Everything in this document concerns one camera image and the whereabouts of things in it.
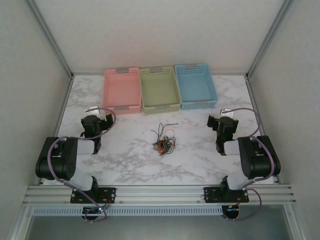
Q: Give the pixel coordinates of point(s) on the aluminium lower frame post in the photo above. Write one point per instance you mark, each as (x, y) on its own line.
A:
(21, 222)
(291, 222)

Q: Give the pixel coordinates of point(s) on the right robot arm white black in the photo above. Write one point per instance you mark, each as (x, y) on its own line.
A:
(260, 160)

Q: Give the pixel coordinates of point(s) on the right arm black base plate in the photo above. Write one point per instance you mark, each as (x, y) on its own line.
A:
(212, 195)

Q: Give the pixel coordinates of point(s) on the aluminium table end rail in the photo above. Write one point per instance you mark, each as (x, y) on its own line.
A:
(87, 73)

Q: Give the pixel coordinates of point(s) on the green perforated plastic basket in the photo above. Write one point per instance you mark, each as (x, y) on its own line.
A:
(160, 90)

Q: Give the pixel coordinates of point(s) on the aluminium table side rail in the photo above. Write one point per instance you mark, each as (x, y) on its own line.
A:
(61, 112)
(252, 95)

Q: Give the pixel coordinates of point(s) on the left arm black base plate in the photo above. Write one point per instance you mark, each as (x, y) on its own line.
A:
(110, 193)

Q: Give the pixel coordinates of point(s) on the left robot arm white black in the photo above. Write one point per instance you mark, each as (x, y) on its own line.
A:
(65, 160)

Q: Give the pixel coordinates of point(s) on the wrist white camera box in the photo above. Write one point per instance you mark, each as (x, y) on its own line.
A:
(91, 110)
(227, 112)

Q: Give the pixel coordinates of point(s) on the blue perforated plastic basket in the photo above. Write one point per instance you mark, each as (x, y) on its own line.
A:
(196, 87)

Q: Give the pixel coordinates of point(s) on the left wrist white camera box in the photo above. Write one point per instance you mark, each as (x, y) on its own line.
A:
(91, 110)

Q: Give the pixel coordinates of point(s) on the aluminium mounting rail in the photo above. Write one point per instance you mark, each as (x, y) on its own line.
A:
(160, 193)

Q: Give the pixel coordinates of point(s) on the aluminium frame post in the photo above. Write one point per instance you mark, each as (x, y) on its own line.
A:
(270, 35)
(51, 35)
(21, 222)
(291, 222)

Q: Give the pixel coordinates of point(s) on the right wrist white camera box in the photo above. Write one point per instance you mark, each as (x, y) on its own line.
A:
(227, 112)

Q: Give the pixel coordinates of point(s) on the pink perforated plastic basket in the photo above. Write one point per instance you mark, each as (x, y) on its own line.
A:
(121, 90)

